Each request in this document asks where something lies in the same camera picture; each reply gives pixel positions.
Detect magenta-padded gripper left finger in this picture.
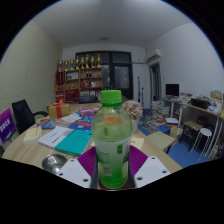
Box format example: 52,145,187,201
55,145,99,189

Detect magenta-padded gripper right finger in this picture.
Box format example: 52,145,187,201
128,144,172,189

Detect green drink bottle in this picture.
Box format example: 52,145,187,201
91,89,134,190

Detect small steel cup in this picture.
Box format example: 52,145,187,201
41,153,68,174

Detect teal book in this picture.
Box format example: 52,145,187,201
54,129,93,157

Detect wooden chair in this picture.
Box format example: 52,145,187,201
146,130,177,155

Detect white booklet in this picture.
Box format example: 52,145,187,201
37,125,74,149

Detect white paper sheet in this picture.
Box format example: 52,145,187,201
59,112,82,124

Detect cream booklet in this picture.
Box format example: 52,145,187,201
23,126,43,145

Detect brown wooden stool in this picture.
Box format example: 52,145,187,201
181,119,202,148

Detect stack of books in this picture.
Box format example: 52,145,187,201
149,99,172,129

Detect pink tissue box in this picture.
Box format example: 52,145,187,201
78,107,100,118

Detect yellow gift box red ribbon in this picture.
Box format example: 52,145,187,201
48,99,72,120

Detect pink flowers in white pot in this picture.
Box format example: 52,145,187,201
121,99,144,134

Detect white round stool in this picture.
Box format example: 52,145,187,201
195,127,213,158

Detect black office chair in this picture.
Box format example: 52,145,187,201
11,99,49,135

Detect black tripod stand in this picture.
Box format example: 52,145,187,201
136,75,146,108

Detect long white desk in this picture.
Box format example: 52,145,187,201
163,96,224,159

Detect purple sign board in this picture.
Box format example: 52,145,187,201
0,107,17,144

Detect black computer monitor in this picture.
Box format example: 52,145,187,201
165,83,180,98

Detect wooden shelf unit with trophies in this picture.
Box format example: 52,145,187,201
54,54,104,104

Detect white air conditioner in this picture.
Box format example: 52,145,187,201
145,48,162,64

